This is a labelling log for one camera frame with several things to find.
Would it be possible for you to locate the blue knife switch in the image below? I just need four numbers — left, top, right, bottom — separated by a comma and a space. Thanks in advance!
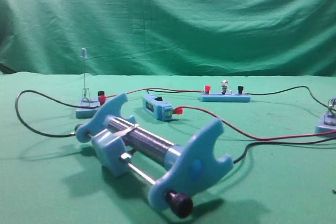
75, 48, 106, 119
315, 98, 335, 137

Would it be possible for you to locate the blue bulb holder base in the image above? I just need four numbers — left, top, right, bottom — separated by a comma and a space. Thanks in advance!
200, 85, 251, 103

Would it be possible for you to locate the small glass light bulb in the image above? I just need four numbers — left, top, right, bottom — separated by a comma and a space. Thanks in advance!
221, 80, 228, 95

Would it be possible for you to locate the blue battery holder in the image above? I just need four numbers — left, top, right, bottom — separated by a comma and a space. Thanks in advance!
142, 94, 173, 121

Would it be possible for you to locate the blue sliding rheostat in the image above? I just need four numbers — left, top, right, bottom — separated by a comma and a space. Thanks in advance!
75, 93, 234, 218

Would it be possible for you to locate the green backdrop cloth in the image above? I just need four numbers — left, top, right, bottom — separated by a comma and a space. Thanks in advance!
1, 0, 335, 76

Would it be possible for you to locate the red wire long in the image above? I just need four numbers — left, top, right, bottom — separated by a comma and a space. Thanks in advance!
173, 105, 335, 142

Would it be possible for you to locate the red wire switch to bulb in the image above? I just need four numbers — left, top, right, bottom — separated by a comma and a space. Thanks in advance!
106, 87, 204, 99

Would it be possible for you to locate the black wire right lower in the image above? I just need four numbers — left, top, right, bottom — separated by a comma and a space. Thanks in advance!
233, 136, 336, 164

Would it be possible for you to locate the black wire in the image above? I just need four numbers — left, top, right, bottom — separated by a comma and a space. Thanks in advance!
233, 136, 336, 164
15, 90, 81, 138

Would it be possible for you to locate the black wire bulb to switch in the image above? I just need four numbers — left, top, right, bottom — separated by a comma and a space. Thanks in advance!
246, 86, 332, 109

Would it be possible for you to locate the black wire left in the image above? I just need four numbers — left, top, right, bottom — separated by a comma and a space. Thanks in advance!
15, 90, 81, 138

